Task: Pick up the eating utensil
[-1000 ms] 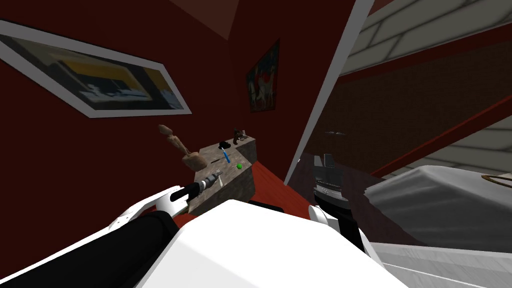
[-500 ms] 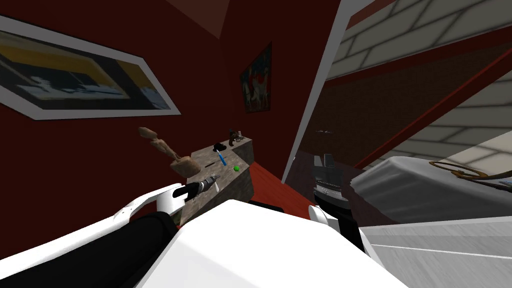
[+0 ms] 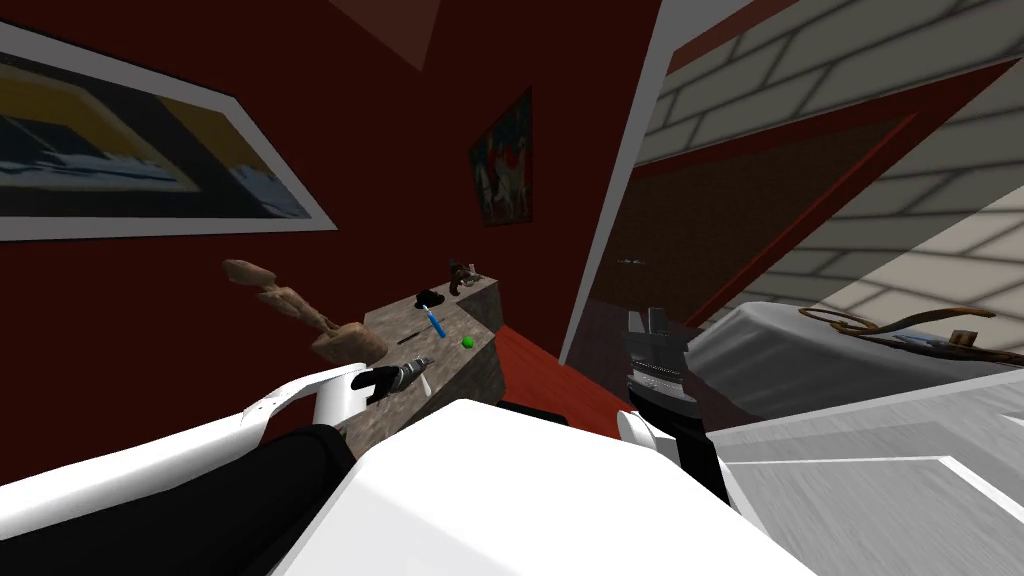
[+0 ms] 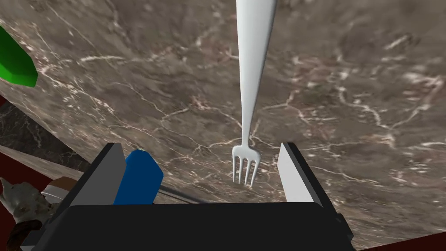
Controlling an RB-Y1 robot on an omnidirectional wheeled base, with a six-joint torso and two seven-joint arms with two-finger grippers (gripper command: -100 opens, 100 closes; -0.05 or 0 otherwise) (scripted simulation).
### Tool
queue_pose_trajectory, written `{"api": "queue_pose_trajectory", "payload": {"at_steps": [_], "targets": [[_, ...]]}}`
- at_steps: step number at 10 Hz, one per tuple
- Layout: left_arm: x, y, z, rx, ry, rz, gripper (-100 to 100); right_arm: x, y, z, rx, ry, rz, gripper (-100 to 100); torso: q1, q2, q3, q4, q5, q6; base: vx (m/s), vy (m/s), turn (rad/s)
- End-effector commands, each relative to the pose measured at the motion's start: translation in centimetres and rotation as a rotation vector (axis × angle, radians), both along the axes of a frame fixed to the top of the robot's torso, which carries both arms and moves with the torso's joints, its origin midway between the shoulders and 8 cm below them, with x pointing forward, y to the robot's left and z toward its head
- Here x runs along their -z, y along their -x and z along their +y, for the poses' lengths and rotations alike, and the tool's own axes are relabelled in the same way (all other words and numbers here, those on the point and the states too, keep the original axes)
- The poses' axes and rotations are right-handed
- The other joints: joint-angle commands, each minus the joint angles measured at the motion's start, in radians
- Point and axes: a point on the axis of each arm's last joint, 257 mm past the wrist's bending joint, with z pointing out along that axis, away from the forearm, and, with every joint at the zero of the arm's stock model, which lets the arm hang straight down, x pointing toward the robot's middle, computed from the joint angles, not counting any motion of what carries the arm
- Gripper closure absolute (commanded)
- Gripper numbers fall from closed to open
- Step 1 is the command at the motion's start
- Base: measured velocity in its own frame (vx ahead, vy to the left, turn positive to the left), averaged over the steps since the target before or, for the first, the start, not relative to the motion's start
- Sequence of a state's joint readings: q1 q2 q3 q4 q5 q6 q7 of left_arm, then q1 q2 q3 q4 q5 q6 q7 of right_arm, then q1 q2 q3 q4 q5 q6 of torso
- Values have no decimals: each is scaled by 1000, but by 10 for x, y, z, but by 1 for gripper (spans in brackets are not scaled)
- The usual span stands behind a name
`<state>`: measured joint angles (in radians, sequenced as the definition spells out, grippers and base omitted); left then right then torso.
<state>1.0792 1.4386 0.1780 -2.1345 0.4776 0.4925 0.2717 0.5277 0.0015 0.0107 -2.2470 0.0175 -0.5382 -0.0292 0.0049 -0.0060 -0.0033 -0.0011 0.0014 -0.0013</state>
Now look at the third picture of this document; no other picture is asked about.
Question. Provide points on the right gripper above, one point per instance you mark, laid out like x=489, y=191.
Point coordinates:
x=656, y=360

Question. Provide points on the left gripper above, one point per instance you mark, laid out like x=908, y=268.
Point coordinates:
x=410, y=374

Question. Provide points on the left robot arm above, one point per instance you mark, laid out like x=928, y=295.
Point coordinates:
x=160, y=456

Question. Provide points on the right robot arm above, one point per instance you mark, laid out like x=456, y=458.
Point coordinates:
x=680, y=440

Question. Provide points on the black pencil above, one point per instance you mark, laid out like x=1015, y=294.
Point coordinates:
x=410, y=337

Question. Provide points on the grey stone side table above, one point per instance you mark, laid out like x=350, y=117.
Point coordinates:
x=448, y=376

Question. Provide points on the blue pen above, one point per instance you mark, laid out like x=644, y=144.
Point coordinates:
x=435, y=323

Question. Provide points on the tan wooden sculpture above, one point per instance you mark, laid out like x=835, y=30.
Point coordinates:
x=344, y=344

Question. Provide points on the black flat object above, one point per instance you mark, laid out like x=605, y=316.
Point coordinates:
x=430, y=299

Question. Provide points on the brown small statue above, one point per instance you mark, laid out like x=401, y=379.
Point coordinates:
x=460, y=276

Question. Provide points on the grey bed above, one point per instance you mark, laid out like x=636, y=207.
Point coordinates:
x=768, y=360

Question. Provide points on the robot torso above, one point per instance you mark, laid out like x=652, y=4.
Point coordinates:
x=520, y=496

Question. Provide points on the small dark-framed painting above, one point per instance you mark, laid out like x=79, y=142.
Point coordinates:
x=502, y=164

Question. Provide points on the grey panelled door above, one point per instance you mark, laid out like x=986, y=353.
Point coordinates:
x=840, y=512

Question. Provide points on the large white-framed picture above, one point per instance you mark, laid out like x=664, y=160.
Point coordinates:
x=120, y=160

